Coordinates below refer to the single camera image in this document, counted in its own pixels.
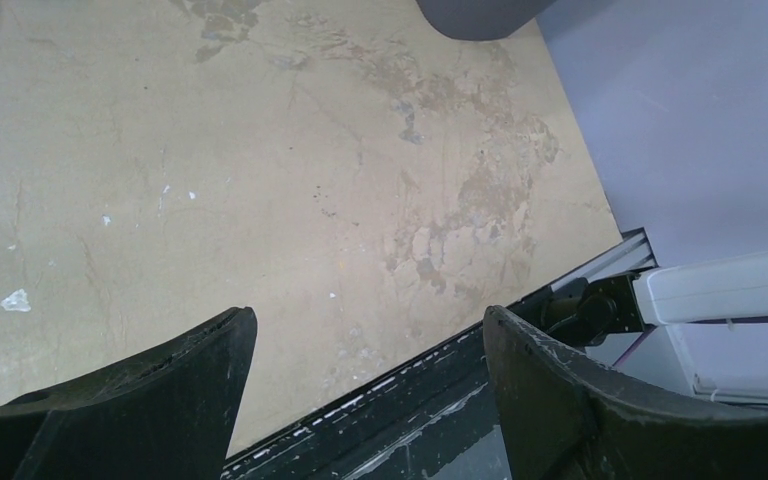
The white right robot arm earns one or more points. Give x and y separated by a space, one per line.
698 329

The grey mesh waste bin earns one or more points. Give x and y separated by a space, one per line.
480 20

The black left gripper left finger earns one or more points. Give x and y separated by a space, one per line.
165 413

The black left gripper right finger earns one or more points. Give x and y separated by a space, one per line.
566 416

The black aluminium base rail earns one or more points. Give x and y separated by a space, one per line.
433 416

